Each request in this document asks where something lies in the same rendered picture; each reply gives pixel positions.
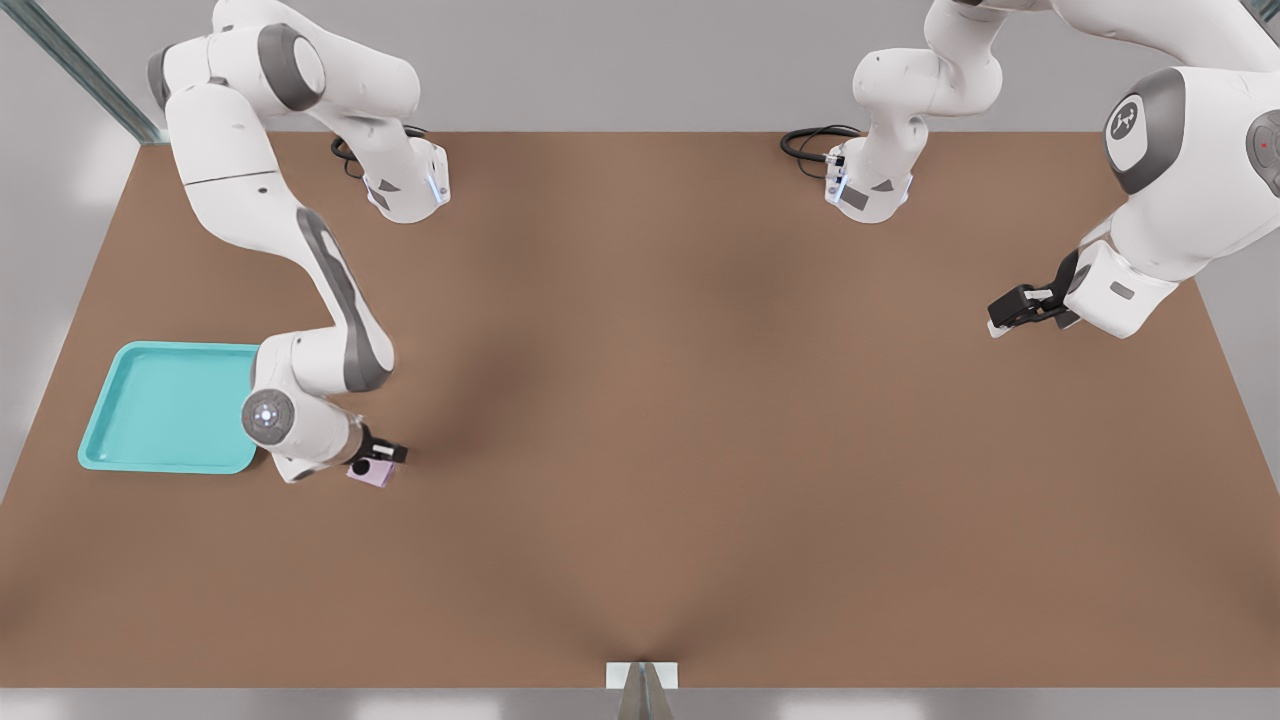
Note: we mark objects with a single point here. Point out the pale lilac phone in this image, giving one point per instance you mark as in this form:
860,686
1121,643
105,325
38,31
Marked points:
371,473

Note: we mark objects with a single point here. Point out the pale blue-green tray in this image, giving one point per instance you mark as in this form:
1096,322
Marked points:
165,405

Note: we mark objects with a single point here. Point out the silver frame post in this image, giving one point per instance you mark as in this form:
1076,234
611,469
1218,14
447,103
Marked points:
641,688
80,65

